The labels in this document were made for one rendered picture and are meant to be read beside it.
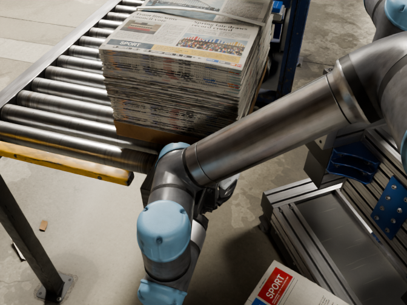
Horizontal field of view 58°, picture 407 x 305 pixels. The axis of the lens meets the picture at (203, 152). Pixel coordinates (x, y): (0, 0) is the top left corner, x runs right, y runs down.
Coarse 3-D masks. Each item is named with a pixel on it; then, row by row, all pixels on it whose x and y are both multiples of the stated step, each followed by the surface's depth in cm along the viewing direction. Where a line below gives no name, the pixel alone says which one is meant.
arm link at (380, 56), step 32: (352, 64) 45; (384, 64) 41; (288, 96) 51; (320, 96) 47; (352, 96) 44; (224, 128) 56; (256, 128) 52; (288, 128) 50; (320, 128) 49; (160, 160) 62; (192, 160) 57; (224, 160) 55; (256, 160) 54; (192, 192) 59
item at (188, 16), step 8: (160, 16) 79; (168, 16) 79; (176, 16) 79; (184, 16) 79; (192, 16) 79; (200, 16) 79; (208, 16) 79; (216, 16) 79; (224, 16) 79; (240, 16) 79; (216, 24) 77; (224, 24) 77; (232, 24) 77; (240, 24) 77; (248, 24) 77; (256, 24) 77; (256, 40) 76; (256, 48) 80; (256, 56) 80; (256, 64) 83; (256, 72) 84; (256, 80) 86
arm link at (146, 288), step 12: (192, 252) 62; (192, 264) 61; (144, 276) 59; (144, 288) 56; (156, 288) 56; (168, 288) 56; (180, 288) 57; (144, 300) 57; (156, 300) 56; (168, 300) 55; (180, 300) 57
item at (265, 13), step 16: (160, 0) 85; (176, 0) 85; (192, 0) 85; (208, 0) 85; (224, 0) 85; (240, 0) 84; (256, 0) 84; (272, 0) 88; (256, 16) 79; (272, 16) 92
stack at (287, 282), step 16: (272, 272) 59; (288, 272) 59; (256, 288) 57; (272, 288) 57; (288, 288) 57; (304, 288) 57; (320, 288) 57; (256, 304) 55; (272, 304) 55; (288, 304) 55; (304, 304) 55; (320, 304) 55; (336, 304) 55
